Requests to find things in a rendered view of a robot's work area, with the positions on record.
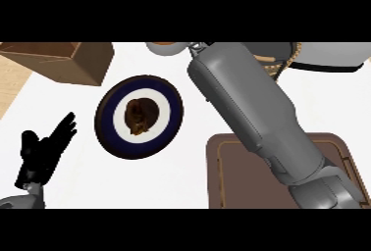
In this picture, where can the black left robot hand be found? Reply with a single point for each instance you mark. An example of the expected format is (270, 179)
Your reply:
(39, 157)

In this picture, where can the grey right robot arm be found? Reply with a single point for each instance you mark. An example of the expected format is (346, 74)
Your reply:
(252, 111)

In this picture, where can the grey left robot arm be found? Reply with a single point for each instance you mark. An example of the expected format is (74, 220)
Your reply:
(21, 201)

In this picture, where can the brown rectangular tray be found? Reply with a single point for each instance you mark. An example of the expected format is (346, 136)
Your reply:
(246, 178)

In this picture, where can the tan wicker basket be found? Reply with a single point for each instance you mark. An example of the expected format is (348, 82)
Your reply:
(280, 63)

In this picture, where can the blue and white round plate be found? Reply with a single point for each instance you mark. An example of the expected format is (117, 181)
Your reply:
(108, 130)

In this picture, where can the brown lumpy food item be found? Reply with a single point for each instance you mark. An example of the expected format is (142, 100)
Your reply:
(141, 115)

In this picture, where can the brown wooden open box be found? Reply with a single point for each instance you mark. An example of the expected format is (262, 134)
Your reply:
(73, 65)

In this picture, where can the pale grey rounded object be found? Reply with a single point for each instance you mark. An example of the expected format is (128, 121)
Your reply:
(166, 49)

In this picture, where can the grey appliance with black band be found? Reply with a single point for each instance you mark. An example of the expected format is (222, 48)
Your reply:
(333, 54)

